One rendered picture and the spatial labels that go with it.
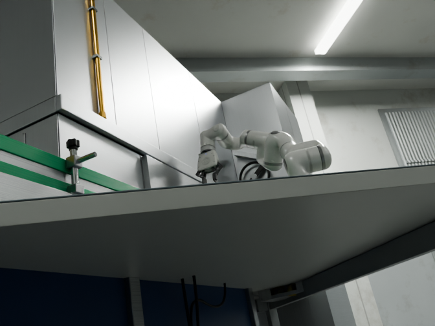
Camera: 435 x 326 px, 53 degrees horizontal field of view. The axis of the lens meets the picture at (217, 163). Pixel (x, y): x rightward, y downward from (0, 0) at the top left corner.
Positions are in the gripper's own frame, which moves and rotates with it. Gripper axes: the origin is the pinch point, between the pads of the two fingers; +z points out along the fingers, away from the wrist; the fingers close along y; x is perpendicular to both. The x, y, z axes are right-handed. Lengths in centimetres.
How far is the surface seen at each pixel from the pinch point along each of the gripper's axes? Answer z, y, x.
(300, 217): 78, 59, -83
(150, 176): 11.4, -11.9, -30.4
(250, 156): -56, -1, 64
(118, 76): -30, -15, -53
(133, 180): 16.5, -14.9, -37.9
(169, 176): 2.4, -12.0, -15.6
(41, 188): 68, 16, -104
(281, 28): -260, 24, 138
